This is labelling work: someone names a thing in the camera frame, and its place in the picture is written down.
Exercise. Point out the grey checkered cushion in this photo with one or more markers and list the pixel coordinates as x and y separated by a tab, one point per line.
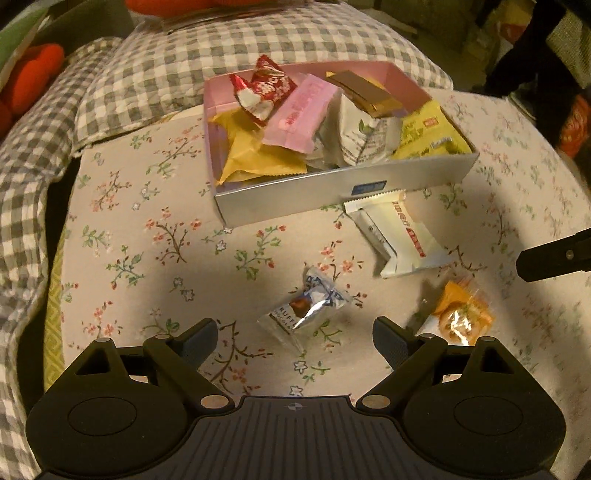
153	73

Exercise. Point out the pink silver shallow box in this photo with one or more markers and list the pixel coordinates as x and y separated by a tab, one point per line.
257	200

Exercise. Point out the red candy pack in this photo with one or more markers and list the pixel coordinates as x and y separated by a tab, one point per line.
260	96

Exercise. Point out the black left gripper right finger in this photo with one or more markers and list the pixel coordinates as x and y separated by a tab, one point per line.
419	364

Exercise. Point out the white bar snack pack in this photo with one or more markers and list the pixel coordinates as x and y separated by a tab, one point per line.
406	244

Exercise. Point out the silver truffle candy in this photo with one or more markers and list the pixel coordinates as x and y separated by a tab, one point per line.
293	322

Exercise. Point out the square yellow snack pack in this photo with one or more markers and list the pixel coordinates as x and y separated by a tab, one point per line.
429	132

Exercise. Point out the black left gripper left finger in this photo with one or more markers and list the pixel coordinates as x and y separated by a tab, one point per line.
172	363

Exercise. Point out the floral tablecloth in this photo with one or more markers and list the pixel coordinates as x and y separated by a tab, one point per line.
144	252

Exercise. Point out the small orange cushion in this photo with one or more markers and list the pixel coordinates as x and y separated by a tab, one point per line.
28	81

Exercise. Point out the grey checkered sofa cover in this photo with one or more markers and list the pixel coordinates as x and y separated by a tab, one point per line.
35	153

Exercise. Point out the orange cracker pack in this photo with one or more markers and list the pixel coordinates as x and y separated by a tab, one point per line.
462	314

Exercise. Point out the white triangular snack pack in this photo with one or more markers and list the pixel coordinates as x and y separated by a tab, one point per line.
350	137

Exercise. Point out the gold snack bar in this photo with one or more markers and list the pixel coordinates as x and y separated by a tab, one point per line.
373	99

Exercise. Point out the orange pumpkin cushion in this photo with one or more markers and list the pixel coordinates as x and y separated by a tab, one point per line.
174	8

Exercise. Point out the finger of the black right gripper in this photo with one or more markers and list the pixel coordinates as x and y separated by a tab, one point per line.
560	257

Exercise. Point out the pink snack bar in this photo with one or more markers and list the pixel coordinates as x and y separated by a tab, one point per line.
295	123

